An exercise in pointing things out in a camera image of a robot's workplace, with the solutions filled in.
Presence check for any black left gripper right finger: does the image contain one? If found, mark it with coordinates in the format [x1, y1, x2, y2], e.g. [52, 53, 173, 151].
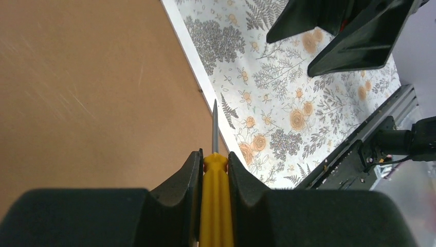
[228, 152, 416, 246]

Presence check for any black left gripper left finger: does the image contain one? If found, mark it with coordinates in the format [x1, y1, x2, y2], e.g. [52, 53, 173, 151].
[1, 150, 203, 246]

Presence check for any yellow handled screwdriver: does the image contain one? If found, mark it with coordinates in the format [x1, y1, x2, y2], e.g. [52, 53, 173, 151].
[198, 101, 234, 246]

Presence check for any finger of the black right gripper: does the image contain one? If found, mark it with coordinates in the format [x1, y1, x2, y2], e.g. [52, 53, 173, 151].
[266, 0, 348, 44]
[307, 1, 417, 77]

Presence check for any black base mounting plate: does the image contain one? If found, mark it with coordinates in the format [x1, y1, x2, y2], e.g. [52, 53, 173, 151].
[296, 84, 418, 190]

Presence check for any white picture frame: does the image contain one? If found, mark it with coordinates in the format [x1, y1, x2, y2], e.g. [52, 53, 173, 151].
[0, 0, 249, 219]

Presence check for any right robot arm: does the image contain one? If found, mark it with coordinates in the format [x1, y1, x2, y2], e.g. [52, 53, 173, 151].
[266, 0, 435, 162]

